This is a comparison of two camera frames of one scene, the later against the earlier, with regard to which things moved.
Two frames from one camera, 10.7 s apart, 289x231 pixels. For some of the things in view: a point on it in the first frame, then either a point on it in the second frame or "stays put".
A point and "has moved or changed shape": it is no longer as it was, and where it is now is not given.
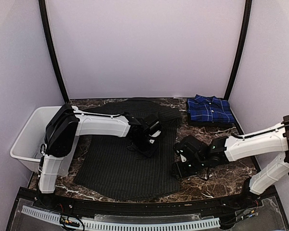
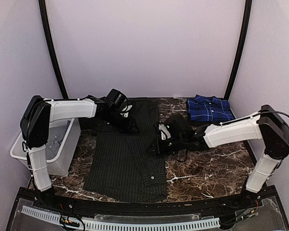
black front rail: x=159 y=207 stays put
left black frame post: x=44 y=16 stays put
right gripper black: x=180 y=172 → x=159 y=149
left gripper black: x=150 y=153 → x=128 y=128
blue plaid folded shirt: x=209 y=109 stays put
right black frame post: x=241 y=46 stays put
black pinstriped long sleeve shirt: x=107 y=167 has moved or changed shape
